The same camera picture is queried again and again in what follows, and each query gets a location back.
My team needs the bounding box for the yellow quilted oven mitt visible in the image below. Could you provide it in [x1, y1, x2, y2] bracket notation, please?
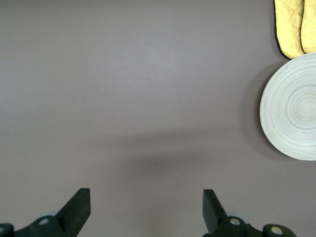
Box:
[300, 0, 316, 54]
[273, 0, 305, 60]

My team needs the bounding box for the brown table cover cloth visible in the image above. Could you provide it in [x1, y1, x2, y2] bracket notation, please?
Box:
[0, 0, 316, 237]

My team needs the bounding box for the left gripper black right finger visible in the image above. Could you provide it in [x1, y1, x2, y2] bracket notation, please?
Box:
[202, 189, 263, 237]

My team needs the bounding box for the round wooden plate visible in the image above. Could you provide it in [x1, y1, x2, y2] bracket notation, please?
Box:
[259, 52, 316, 161]

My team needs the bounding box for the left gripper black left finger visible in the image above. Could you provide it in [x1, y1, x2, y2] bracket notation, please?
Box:
[13, 188, 91, 237]

